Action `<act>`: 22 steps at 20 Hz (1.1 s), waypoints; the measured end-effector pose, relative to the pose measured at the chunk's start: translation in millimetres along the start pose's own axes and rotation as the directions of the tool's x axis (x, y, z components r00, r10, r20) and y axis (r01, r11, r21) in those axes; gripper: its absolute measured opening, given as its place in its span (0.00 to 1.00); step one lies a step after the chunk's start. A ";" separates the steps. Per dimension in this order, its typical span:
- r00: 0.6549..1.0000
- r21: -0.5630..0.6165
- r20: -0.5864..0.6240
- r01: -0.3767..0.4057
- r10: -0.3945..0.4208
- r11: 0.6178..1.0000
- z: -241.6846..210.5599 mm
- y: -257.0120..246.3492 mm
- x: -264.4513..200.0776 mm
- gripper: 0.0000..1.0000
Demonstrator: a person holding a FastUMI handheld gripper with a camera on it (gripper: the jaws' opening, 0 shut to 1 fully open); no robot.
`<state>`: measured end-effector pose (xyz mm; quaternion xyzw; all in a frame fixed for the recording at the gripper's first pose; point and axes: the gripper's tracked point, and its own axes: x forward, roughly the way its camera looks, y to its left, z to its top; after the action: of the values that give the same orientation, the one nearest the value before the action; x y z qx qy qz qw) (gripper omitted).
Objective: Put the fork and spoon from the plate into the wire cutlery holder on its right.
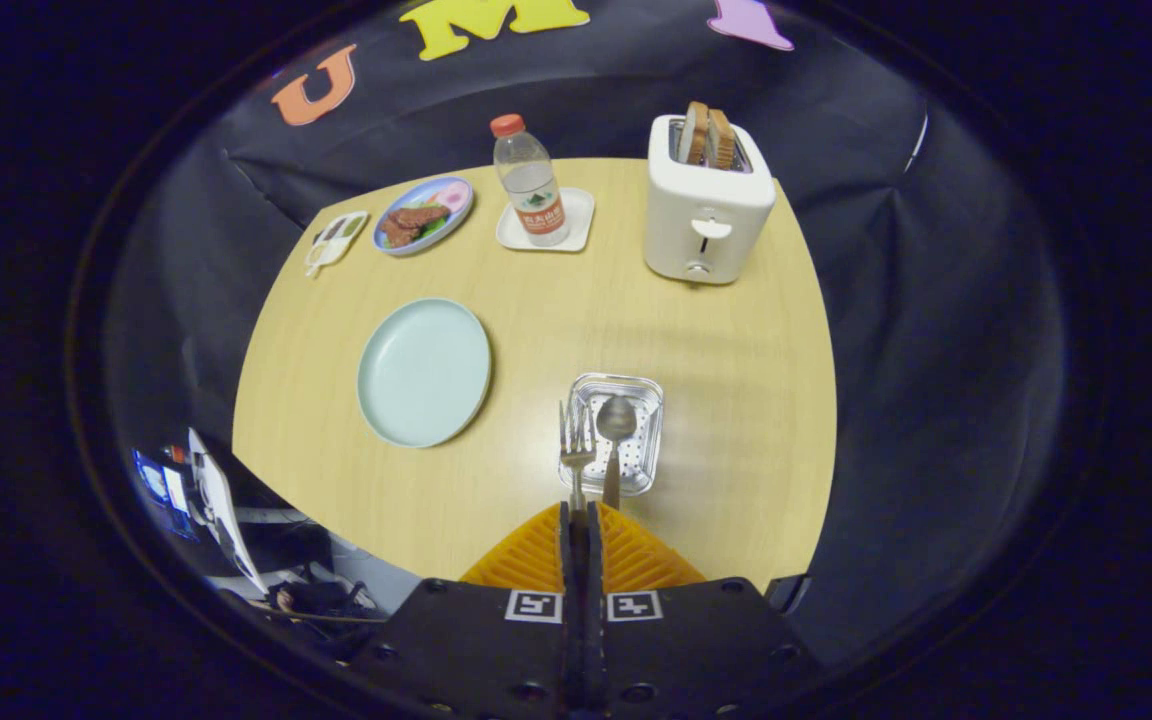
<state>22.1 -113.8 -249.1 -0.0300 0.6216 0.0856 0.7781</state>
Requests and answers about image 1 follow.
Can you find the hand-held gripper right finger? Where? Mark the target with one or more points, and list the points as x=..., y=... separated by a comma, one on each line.
x=596, y=660

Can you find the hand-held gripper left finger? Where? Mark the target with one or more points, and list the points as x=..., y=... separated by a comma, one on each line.
x=570, y=660

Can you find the light green plate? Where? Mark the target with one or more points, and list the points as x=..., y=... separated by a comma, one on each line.
x=426, y=370

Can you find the white flat panel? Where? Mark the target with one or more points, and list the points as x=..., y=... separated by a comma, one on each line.
x=221, y=500

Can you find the white square coaster tray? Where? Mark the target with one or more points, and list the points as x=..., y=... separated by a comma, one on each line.
x=581, y=215

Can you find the white toaster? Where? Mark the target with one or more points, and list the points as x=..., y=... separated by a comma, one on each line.
x=676, y=220

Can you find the lit computer screen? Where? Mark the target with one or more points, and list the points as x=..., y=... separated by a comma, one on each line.
x=154, y=480

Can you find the brown meat slices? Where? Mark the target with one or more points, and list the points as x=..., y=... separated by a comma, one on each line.
x=416, y=220

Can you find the blue rimmed food plate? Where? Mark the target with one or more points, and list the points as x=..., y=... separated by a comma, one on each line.
x=453, y=195

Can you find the white divided sauce dish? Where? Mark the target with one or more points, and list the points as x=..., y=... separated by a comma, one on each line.
x=336, y=240

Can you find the clear plastic water bottle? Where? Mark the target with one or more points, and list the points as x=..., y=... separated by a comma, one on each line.
x=528, y=180

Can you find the toast slice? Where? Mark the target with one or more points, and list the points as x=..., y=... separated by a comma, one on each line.
x=722, y=140
x=694, y=135

